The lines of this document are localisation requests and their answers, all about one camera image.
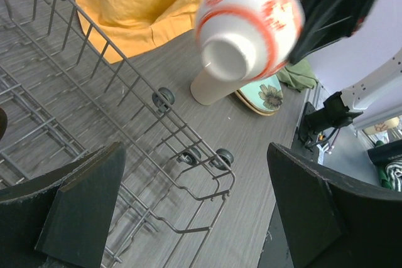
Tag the yellow Mickey Mouse shirt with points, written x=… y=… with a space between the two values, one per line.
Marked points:
x=135 y=26

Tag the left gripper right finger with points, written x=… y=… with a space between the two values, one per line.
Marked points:
x=331 y=219

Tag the olive green cloth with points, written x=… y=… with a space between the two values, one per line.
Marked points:
x=299 y=76

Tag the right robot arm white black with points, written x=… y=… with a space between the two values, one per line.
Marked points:
x=341 y=108

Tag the wire dish rack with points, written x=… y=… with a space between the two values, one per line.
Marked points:
x=64 y=100

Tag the light green flower plate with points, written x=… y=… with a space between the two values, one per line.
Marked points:
x=263 y=97

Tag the white orange patterned bowl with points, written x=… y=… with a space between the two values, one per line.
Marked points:
x=247 y=40

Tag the beige tall cup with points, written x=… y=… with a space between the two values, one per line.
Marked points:
x=206 y=89

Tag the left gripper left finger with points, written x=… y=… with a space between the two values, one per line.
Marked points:
x=62 y=218

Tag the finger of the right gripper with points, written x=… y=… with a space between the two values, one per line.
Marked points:
x=326 y=22

